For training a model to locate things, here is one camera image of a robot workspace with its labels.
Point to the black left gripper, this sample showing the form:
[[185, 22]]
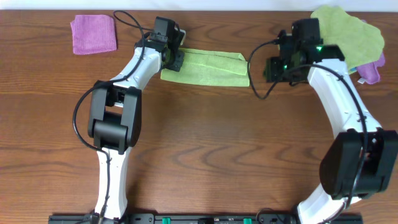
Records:
[[178, 59]]

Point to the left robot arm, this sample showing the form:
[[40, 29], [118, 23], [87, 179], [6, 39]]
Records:
[[116, 113]]

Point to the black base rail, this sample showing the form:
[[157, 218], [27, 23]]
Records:
[[149, 218]]

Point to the light green microfiber cloth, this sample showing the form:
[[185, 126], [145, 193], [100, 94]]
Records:
[[210, 68]]

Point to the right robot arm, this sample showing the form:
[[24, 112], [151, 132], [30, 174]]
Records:
[[361, 158]]

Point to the crumpled purple cloth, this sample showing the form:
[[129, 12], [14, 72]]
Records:
[[370, 73]]

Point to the crumpled green cloth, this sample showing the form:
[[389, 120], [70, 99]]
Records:
[[335, 29]]

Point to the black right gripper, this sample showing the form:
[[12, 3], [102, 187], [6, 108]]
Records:
[[270, 71]]

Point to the folded purple cloth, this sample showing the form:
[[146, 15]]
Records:
[[93, 34]]

